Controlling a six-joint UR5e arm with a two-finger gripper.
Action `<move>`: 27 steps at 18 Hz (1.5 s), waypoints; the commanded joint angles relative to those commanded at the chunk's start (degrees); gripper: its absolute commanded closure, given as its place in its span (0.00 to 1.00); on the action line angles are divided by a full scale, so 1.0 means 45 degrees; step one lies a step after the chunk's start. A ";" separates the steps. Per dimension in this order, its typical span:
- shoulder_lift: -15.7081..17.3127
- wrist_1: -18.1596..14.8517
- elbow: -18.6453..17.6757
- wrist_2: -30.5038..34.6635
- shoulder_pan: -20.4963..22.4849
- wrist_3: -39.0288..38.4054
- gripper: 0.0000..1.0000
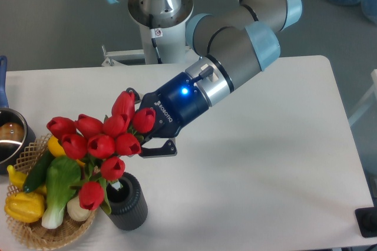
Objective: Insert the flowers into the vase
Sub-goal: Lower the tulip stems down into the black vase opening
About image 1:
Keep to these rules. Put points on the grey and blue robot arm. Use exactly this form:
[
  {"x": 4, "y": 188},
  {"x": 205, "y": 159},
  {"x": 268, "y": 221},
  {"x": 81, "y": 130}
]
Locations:
[{"x": 232, "y": 49}]

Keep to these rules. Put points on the red tulip bouquet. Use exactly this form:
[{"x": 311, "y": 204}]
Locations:
[{"x": 120, "y": 134}]

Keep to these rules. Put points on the yellow squash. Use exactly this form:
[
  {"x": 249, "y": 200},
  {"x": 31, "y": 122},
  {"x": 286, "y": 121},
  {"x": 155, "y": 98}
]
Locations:
[{"x": 73, "y": 146}]

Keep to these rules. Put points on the woven wicker basket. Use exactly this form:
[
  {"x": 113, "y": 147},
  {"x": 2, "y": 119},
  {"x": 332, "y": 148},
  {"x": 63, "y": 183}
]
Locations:
[{"x": 33, "y": 235}]

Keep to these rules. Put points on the dark grey ribbed vase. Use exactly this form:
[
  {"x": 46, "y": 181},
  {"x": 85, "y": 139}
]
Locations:
[{"x": 129, "y": 209}]

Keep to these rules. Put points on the yellow bell pepper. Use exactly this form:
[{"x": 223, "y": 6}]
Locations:
[{"x": 25, "y": 207}]

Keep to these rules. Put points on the small yellow gourd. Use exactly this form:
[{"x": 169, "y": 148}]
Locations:
[{"x": 16, "y": 177}]

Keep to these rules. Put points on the black device at table edge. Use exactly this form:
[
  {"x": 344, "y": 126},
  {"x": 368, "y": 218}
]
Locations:
[{"x": 366, "y": 219}]

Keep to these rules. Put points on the green bok choy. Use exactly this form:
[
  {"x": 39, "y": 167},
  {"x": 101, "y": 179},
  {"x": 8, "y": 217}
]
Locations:
[{"x": 61, "y": 174}]

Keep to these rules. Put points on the white frame at right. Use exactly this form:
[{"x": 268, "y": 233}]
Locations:
[{"x": 364, "y": 103}]

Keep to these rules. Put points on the green cucumber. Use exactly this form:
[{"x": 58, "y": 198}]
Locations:
[{"x": 37, "y": 175}]

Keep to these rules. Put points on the dark pot with blue handle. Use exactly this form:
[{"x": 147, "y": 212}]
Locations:
[{"x": 16, "y": 133}]

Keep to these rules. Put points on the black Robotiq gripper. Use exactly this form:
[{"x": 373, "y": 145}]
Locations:
[{"x": 176, "y": 103}]

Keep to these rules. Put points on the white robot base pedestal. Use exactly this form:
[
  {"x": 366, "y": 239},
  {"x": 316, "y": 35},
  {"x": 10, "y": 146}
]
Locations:
[{"x": 162, "y": 25}]

